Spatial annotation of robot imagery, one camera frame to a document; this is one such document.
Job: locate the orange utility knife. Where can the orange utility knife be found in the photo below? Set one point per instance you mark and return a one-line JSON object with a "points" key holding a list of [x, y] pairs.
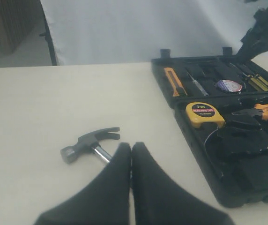
{"points": [[177, 86]]}

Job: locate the clear test pen screwdriver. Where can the clear test pen screwdriver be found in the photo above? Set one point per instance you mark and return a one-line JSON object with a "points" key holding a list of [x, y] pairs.
{"points": [[198, 85]]}

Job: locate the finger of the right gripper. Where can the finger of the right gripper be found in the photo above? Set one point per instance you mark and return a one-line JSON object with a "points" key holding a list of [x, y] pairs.
{"points": [[245, 54]]}

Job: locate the short yellow black screwdriver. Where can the short yellow black screwdriver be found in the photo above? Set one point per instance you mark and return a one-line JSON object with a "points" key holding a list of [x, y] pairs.
{"points": [[256, 76]]}

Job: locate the yellow tape measure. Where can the yellow tape measure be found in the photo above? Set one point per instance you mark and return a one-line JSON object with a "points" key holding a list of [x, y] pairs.
{"points": [[200, 112]]}

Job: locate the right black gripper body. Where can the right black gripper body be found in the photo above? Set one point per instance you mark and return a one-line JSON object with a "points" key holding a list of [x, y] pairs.
{"points": [[256, 38]]}

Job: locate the long yellow black screwdriver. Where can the long yellow black screwdriver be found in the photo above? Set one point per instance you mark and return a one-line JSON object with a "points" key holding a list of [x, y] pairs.
{"points": [[251, 80]]}

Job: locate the white backdrop cloth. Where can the white backdrop cloth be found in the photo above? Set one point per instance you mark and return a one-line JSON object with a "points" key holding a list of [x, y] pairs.
{"points": [[123, 31]]}

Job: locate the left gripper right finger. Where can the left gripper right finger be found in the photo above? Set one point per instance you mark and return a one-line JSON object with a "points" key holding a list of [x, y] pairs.
{"points": [[159, 200]]}

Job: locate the black backdrop stand pole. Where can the black backdrop stand pole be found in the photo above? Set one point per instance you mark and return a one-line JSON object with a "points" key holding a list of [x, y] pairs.
{"points": [[48, 39]]}

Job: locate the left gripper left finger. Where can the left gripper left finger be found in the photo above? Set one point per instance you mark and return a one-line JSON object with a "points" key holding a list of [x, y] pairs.
{"points": [[104, 201]]}

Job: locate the claw hammer black grip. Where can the claw hammer black grip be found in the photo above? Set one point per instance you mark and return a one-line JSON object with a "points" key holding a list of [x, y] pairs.
{"points": [[90, 143]]}

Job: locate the black electrical tape roll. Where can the black electrical tape roll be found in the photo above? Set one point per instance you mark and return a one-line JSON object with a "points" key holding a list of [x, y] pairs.
{"points": [[228, 86]]}

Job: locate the black plastic tool case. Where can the black plastic tool case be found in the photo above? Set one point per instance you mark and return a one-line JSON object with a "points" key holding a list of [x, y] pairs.
{"points": [[234, 158]]}

